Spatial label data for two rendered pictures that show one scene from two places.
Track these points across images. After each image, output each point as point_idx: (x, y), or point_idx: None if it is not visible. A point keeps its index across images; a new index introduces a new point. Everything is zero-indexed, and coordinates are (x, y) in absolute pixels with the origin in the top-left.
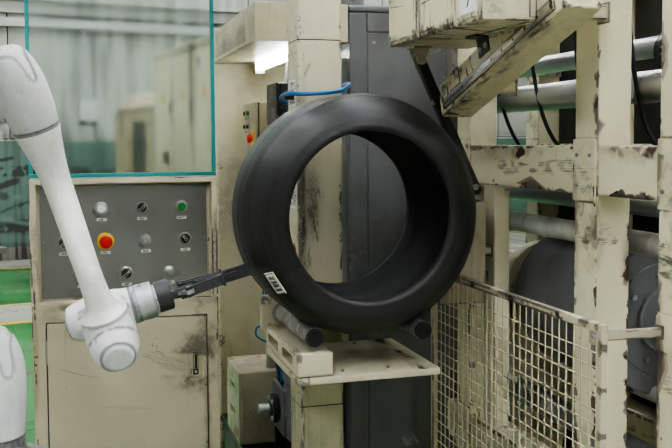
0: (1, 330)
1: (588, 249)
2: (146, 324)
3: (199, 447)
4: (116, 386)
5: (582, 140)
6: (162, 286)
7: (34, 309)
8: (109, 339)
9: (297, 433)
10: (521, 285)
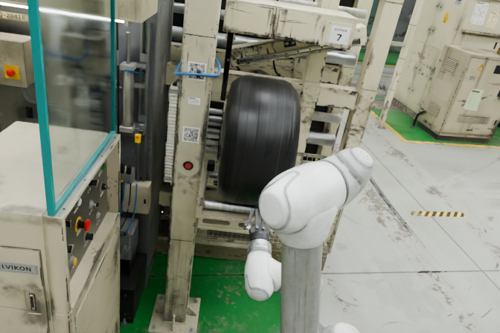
0: (349, 325)
1: (305, 125)
2: (105, 259)
3: (117, 300)
4: (98, 311)
5: (311, 82)
6: (267, 235)
7: (70, 315)
8: (321, 282)
9: (184, 253)
10: None
